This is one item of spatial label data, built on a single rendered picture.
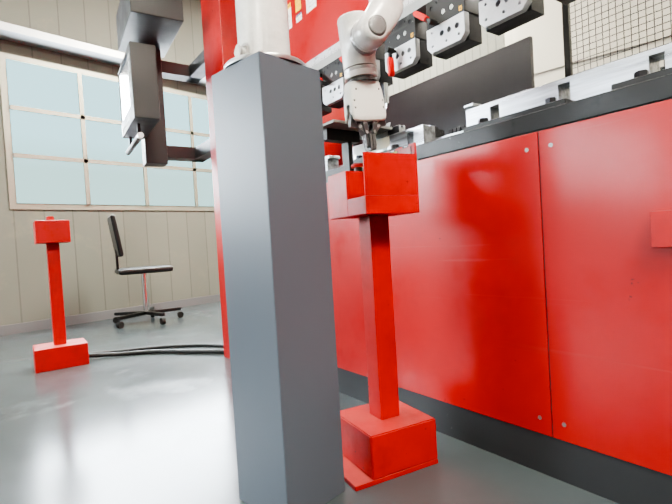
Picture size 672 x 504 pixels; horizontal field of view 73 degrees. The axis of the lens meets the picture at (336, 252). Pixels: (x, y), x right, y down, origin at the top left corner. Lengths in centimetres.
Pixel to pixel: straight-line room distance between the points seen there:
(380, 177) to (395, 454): 69
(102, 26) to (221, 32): 278
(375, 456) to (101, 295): 384
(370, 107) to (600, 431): 91
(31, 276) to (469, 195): 390
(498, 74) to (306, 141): 121
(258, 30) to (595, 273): 91
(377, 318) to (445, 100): 132
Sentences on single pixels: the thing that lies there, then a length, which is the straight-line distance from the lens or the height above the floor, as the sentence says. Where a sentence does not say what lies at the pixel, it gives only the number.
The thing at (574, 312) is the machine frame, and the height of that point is 41.
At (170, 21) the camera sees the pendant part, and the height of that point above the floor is 175.
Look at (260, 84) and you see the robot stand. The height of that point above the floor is 93.
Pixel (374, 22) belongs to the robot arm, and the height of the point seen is 109.
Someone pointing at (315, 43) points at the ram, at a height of 146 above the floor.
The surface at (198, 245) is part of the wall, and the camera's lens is 518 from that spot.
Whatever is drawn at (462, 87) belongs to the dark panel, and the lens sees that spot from 222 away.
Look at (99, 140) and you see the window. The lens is 487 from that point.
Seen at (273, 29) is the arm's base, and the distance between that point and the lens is 114.
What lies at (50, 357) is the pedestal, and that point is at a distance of 292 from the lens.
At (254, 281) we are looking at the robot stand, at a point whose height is 52.
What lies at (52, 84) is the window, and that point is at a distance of 487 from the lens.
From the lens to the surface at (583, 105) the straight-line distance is 117.
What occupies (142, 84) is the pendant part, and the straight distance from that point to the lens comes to 250.
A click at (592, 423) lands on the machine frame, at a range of 122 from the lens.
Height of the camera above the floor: 60
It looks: 1 degrees down
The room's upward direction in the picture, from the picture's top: 3 degrees counter-clockwise
